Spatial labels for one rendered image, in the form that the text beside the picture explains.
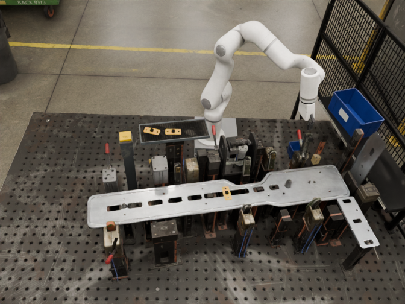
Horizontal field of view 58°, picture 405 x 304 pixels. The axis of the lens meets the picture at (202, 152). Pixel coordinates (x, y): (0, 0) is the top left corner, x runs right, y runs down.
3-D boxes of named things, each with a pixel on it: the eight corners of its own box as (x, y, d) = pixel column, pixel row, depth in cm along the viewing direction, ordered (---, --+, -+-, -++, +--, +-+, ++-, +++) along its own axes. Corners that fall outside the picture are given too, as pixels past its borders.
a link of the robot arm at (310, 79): (305, 86, 183) (296, 96, 179) (307, 63, 174) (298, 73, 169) (320, 90, 179) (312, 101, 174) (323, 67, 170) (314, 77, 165)
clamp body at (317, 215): (295, 255, 203) (313, 223, 176) (287, 236, 210) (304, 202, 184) (310, 252, 204) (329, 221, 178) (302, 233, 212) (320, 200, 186)
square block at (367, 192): (342, 231, 214) (367, 196, 187) (337, 219, 219) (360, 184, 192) (355, 229, 216) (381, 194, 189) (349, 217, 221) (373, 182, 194)
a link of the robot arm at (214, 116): (199, 116, 230) (202, 87, 212) (216, 101, 241) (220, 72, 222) (215, 125, 226) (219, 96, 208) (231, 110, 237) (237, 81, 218)
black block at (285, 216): (270, 251, 203) (282, 225, 181) (264, 234, 210) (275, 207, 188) (284, 250, 204) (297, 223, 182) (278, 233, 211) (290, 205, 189)
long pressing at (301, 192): (87, 234, 172) (86, 232, 171) (87, 195, 186) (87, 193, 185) (352, 197, 195) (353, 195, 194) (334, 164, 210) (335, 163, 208)
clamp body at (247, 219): (233, 259, 198) (242, 228, 172) (228, 239, 206) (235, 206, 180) (249, 257, 200) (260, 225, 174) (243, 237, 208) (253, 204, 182)
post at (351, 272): (345, 277, 195) (366, 253, 174) (336, 258, 202) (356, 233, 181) (356, 275, 196) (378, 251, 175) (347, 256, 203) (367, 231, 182)
